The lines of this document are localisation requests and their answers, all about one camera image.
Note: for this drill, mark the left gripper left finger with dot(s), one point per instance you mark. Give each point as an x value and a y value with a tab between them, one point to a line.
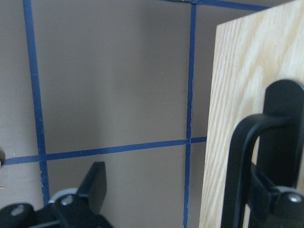
92	189

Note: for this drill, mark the black metal drawer handle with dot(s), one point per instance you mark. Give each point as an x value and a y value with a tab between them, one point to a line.
273	141

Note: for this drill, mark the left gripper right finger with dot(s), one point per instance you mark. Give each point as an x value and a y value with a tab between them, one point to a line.
273	206

